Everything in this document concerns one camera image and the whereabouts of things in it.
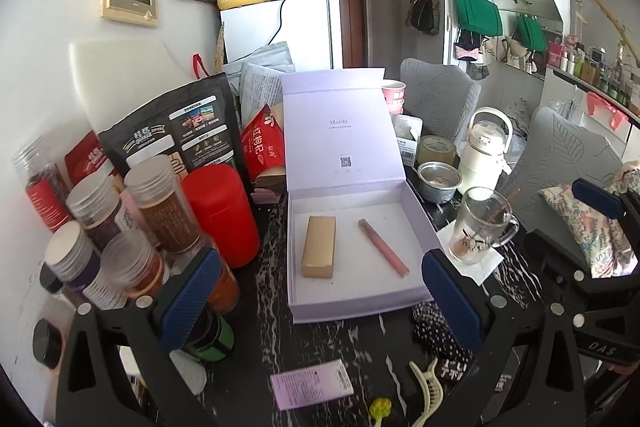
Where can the white fridge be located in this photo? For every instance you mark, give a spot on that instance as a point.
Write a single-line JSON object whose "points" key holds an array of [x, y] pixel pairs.
{"points": [[300, 27]]}

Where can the small black jar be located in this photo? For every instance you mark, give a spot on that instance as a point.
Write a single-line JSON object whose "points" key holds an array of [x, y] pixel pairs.
{"points": [[49, 343], [50, 279]]}

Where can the pink tube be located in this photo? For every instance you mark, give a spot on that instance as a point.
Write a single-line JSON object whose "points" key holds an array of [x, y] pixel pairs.
{"points": [[382, 247]]}

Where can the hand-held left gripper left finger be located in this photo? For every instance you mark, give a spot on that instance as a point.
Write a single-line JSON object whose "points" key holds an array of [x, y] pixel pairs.
{"points": [[190, 297]]}

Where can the black polka dot scrunchie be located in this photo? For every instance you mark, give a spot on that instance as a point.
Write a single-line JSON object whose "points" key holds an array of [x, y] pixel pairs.
{"points": [[430, 327]]}

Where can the small gold box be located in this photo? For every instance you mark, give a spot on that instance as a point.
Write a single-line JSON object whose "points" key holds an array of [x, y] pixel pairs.
{"points": [[318, 247]]}

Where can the pink paper cup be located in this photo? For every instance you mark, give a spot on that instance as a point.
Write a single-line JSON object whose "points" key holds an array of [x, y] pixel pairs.
{"points": [[392, 94]]}

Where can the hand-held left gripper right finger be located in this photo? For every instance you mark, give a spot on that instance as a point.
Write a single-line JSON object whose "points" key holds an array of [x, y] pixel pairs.
{"points": [[450, 302]]}

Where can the green tote bag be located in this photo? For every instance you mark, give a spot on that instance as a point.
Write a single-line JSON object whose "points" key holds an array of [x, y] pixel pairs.
{"points": [[477, 14]]}

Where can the white medicine box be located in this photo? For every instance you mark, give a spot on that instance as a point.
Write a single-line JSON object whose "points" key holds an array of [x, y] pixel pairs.
{"points": [[407, 147]]}

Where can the group of plastic spice jars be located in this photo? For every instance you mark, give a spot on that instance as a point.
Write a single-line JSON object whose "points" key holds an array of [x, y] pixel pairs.
{"points": [[155, 202]]}

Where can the glass mug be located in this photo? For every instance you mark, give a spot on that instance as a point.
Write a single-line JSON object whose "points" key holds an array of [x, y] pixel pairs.
{"points": [[475, 227]]}

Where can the woven round mat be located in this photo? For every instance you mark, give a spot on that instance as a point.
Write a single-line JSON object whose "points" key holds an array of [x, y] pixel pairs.
{"points": [[220, 49]]}

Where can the small lavender box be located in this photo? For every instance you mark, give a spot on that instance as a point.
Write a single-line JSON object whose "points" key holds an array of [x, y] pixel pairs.
{"points": [[310, 384]]}

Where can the pink ribbon bag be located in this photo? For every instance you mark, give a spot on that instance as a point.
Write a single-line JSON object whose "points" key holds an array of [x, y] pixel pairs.
{"points": [[605, 107]]}

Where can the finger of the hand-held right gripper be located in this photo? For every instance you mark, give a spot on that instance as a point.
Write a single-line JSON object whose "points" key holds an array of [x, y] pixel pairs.
{"points": [[555, 257], [597, 201]]}

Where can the wooden stick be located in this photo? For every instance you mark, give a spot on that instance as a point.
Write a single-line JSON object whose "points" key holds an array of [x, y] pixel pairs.
{"points": [[502, 207]]}

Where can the floral cushion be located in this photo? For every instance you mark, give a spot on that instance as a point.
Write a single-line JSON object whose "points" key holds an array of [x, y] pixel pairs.
{"points": [[600, 237]]}

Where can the dark hanging handbag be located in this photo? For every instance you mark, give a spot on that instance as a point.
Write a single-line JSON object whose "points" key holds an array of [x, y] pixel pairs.
{"points": [[422, 9]]}

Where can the black snack pouch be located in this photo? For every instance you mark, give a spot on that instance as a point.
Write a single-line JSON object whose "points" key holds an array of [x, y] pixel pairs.
{"points": [[200, 127]]}

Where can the yellow-green lollipop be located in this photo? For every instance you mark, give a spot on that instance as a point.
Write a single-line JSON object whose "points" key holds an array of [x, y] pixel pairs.
{"points": [[380, 407]]}

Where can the roll of brown tape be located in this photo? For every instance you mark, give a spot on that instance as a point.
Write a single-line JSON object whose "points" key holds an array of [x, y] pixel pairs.
{"points": [[435, 149]]}

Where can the white round pad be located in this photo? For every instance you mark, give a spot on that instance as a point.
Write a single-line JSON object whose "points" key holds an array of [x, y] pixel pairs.
{"points": [[189, 373]]}

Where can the grey foil bags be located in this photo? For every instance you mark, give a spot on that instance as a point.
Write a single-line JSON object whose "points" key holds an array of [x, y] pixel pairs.
{"points": [[260, 82]]}

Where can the white napkin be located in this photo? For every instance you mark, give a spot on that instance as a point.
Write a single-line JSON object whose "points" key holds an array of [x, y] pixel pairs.
{"points": [[487, 269]]}

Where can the brown door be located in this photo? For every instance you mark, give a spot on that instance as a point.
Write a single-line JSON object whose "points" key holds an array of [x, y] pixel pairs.
{"points": [[347, 22]]}

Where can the dark red pouch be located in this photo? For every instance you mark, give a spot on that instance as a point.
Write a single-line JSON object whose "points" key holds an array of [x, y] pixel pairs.
{"points": [[85, 157]]}

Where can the red canister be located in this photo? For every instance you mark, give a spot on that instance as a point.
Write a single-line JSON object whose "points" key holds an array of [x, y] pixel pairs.
{"points": [[220, 212]]}

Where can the grey leaf pattern cushion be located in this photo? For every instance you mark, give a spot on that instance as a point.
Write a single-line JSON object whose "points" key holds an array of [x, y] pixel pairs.
{"points": [[440, 92]]}

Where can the row of cosmetic bottles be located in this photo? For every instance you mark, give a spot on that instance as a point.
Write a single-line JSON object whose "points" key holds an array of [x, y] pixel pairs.
{"points": [[600, 74]]}

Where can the black packet white print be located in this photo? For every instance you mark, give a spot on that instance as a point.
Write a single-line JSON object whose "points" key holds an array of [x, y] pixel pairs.
{"points": [[452, 369]]}

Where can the steel bowl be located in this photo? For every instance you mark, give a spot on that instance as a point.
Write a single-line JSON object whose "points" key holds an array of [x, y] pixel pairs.
{"points": [[440, 187]]}

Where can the cream hair claw clip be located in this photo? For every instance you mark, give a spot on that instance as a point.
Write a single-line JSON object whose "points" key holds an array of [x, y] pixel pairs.
{"points": [[425, 387]]}

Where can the grey leaf pattern chair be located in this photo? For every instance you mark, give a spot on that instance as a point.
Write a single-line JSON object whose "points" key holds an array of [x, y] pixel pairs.
{"points": [[560, 147]]}

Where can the red printed pouch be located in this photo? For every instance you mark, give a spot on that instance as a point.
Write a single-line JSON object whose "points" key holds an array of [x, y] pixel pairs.
{"points": [[262, 147]]}

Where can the lavender gift box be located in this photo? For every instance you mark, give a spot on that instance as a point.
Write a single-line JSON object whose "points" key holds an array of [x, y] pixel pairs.
{"points": [[345, 132]]}

